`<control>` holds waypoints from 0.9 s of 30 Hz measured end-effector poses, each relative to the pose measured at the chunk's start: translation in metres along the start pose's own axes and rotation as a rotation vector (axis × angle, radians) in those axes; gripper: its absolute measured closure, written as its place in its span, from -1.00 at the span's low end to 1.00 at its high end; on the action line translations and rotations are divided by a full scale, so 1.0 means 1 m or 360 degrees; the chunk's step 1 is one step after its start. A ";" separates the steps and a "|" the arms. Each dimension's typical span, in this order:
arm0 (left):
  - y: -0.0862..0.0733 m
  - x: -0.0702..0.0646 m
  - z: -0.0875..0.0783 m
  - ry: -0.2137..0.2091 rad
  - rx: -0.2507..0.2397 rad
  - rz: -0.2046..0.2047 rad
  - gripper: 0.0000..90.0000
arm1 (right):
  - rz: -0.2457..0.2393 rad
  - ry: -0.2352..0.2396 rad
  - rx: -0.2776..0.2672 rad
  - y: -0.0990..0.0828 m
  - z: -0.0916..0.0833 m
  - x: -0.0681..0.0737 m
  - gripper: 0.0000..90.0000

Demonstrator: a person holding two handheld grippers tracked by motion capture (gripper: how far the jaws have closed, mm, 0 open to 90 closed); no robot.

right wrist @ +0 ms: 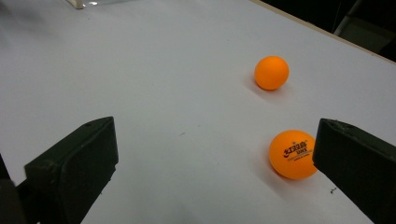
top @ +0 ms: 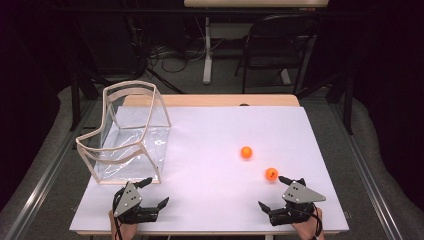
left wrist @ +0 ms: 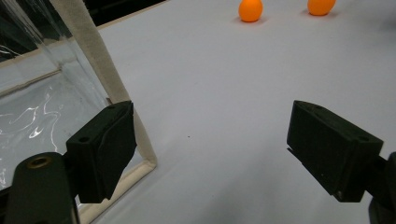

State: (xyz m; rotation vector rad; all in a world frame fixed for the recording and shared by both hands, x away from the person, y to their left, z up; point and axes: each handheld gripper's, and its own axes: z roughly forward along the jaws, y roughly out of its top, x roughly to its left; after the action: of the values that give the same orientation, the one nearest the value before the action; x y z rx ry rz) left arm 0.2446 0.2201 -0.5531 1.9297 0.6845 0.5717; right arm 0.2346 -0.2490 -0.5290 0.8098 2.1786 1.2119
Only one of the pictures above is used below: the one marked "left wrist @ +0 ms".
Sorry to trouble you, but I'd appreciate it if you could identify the clear bag with cream trim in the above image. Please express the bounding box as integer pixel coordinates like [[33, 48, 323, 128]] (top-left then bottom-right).
[[0, 0, 158, 224]]

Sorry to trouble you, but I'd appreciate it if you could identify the orange ball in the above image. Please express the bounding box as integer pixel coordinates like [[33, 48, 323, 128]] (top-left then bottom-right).
[[306, 0, 337, 17], [238, 0, 264, 23]]

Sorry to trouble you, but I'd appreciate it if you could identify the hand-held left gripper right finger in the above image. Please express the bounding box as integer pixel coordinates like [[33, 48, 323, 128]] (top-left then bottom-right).
[[286, 100, 385, 203]]

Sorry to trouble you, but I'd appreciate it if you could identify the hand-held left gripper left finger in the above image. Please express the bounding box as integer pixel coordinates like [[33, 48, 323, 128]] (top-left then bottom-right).
[[65, 100, 138, 204]]

